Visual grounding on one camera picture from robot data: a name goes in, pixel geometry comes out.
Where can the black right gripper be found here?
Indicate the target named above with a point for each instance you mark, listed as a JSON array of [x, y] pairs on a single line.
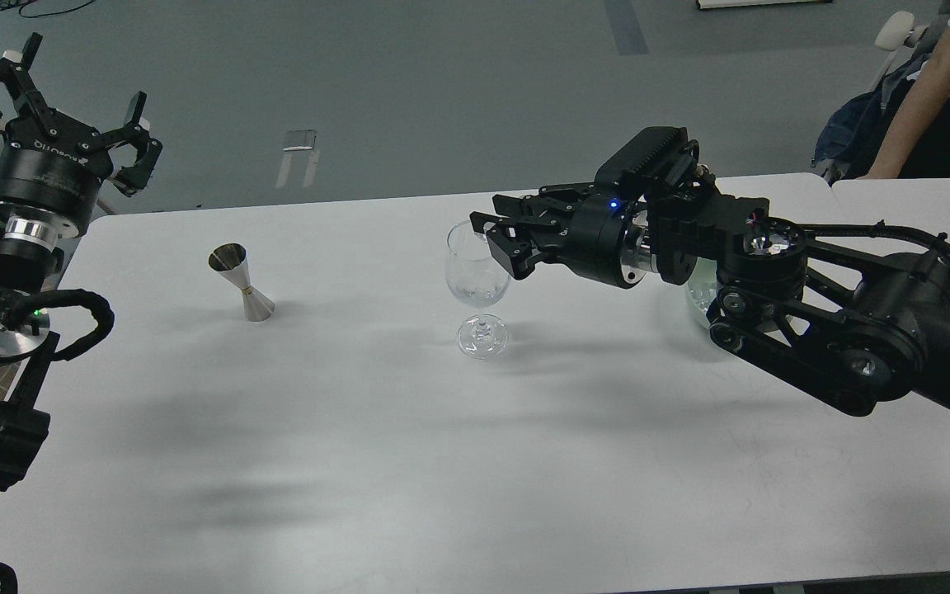
[[601, 239]]

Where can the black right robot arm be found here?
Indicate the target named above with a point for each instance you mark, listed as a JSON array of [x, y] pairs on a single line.
[[853, 315]]

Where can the clear ice cubes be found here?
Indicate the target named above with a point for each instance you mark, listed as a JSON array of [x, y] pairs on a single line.
[[702, 294]]

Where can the steel double jigger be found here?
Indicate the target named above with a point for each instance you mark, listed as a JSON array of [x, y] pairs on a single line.
[[230, 261]]

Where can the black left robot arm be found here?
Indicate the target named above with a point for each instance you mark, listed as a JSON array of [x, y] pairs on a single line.
[[40, 326]]

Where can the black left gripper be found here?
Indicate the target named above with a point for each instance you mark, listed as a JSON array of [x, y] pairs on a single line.
[[46, 181]]

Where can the clear wine glass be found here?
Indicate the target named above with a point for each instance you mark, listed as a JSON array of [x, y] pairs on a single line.
[[474, 278]]

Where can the green bowl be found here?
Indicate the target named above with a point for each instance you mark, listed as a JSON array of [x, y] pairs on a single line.
[[705, 270]]

